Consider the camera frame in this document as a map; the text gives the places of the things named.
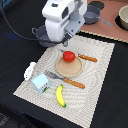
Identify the red toy tomato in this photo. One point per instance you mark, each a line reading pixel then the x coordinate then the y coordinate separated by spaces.
pixel 68 56

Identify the round wooden plate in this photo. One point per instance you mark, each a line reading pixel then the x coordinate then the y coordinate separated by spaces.
pixel 69 69

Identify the dark grey saucepan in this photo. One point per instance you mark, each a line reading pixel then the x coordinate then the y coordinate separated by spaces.
pixel 92 15

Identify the pink toy stove board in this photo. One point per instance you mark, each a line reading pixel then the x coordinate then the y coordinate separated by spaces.
pixel 108 13

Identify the beige woven placemat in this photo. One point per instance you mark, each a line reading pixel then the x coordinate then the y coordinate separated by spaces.
pixel 80 103

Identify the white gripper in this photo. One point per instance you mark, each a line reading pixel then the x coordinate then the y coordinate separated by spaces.
pixel 63 18

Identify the beige bowl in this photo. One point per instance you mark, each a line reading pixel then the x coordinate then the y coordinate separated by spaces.
pixel 123 14

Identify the small blue milk carton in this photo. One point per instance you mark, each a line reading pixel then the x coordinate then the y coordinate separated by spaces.
pixel 41 83

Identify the grey two-handled pot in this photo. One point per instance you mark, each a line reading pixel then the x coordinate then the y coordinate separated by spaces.
pixel 42 35

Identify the wooden handled toy knife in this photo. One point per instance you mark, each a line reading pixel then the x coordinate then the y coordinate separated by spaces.
pixel 82 56

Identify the yellow toy banana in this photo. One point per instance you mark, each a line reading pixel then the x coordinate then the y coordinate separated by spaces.
pixel 59 96

